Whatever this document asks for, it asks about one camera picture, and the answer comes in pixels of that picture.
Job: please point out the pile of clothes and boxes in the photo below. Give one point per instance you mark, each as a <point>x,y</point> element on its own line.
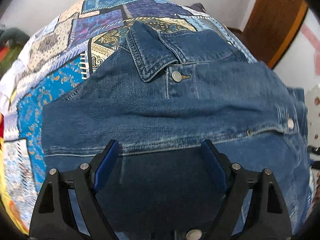
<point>12,42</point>

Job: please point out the brown wooden door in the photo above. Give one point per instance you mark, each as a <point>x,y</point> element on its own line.
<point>271,28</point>

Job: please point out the blue denim jacket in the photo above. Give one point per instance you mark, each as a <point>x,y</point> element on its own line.
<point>160,95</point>

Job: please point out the blue patchwork bedspread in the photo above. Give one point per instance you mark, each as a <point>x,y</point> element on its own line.
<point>63,54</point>

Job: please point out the yellow blanket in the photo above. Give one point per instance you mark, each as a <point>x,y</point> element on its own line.
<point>9,204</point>

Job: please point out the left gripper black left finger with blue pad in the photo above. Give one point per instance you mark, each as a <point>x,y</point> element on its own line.
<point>67,207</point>

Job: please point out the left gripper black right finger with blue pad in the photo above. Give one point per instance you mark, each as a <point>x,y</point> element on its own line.
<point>253,206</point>

